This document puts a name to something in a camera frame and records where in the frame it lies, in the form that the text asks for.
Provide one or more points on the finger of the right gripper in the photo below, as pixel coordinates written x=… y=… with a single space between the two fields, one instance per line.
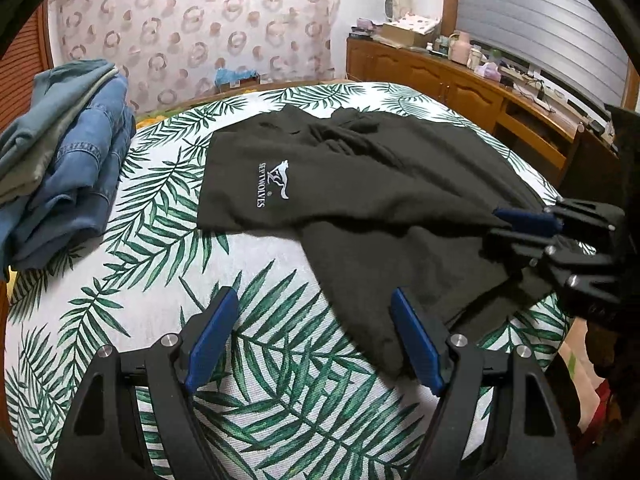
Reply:
x=507 y=245
x=529 y=221

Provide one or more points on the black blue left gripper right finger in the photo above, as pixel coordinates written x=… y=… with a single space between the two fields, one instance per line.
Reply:
x=424 y=339

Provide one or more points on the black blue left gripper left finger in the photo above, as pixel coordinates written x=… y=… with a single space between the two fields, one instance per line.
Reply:
x=204 y=337

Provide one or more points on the black pants with white logo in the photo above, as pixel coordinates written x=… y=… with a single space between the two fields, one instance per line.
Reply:
x=378 y=202

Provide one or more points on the wooden sideboard cabinet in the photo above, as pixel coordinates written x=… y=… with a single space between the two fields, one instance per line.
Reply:
x=542 y=138

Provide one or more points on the leaf print bed sheet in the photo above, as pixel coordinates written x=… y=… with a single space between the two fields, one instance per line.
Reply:
x=291 y=397

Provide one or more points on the pink thermos jug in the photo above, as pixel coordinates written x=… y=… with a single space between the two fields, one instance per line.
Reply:
x=459 y=47

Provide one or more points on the folded blue denim jeans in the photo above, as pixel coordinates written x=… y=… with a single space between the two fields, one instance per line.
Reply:
x=75 y=197

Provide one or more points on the grey roller window blind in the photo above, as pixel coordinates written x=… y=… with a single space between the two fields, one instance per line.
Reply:
x=567 y=39

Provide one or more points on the cardboard box on cabinet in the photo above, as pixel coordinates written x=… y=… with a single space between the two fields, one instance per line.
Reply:
x=412 y=30

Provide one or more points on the folded grey-green pants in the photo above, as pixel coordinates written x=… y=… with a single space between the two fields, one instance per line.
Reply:
x=29 y=143

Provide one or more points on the blue item in box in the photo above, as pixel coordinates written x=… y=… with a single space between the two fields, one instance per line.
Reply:
x=226 y=80

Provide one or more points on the pink patterned curtain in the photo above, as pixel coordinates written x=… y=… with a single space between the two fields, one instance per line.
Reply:
x=170 y=51

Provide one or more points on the wooden slatted headboard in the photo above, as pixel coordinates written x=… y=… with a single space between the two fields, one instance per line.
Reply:
x=28 y=55

